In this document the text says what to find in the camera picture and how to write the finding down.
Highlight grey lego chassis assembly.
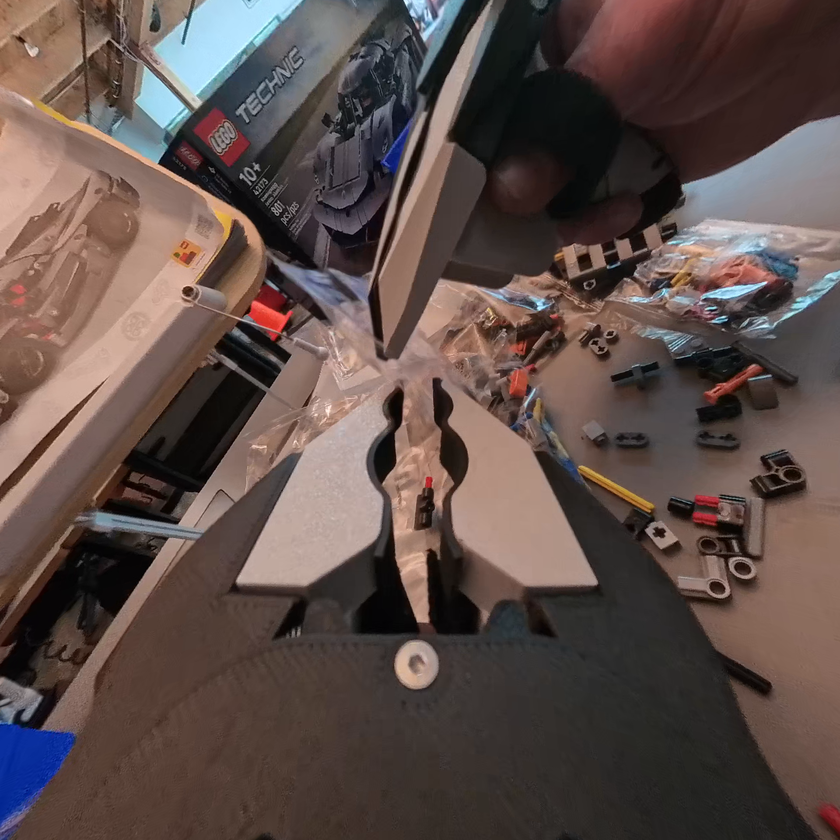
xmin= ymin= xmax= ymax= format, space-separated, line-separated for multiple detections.
xmin=554 ymin=220 xmax=677 ymax=290

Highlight white wire page holder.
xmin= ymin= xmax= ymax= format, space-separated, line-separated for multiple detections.
xmin=182 ymin=283 xmax=329 ymax=361

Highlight light grey lego axle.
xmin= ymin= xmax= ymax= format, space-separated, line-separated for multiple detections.
xmin=743 ymin=497 xmax=767 ymax=560

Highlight orange lego pin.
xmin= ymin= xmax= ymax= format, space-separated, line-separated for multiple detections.
xmin=703 ymin=366 xmax=765 ymax=403

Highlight dark grey long lego axle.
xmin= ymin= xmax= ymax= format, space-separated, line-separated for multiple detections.
xmin=731 ymin=341 xmax=798 ymax=387

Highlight yellow lego axle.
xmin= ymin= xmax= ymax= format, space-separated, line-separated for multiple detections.
xmin=579 ymin=466 xmax=656 ymax=514

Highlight black connector with red pins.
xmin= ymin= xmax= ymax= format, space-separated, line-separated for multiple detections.
xmin=668 ymin=493 xmax=748 ymax=532

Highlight lego instruction booklet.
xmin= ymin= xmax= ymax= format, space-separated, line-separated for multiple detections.
xmin=0 ymin=98 xmax=247 ymax=460

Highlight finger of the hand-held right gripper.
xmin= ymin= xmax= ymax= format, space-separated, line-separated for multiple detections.
xmin=369 ymin=112 xmax=431 ymax=358
xmin=384 ymin=0 xmax=496 ymax=358

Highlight orange plastic object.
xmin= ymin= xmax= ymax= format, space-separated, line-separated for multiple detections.
xmin=252 ymin=302 xmax=293 ymax=339

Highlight beige book stand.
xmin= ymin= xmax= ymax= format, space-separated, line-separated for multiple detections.
xmin=0 ymin=98 xmax=266 ymax=578

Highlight small clear bag coloured pins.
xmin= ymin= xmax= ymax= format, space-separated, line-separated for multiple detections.
xmin=613 ymin=220 xmax=840 ymax=339

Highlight black lego set box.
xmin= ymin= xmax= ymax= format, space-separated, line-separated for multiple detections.
xmin=161 ymin=0 xmax=434 ymax=263

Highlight person's right hand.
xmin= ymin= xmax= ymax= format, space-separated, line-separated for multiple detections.
xmin=491 ymin=0 xmax=840 ymax=245

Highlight clear bag of pieces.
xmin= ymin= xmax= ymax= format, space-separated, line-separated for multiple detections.
xmin=243 ymin=256 xmax=585 ymax=631

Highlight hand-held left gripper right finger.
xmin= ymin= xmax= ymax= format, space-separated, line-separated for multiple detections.
xmin=430 ymin=379 xmax=599 ymax=634

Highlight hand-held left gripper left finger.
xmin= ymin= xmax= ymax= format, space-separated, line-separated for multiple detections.
xmin=235 ymin=387 xmax=421 ymax=634

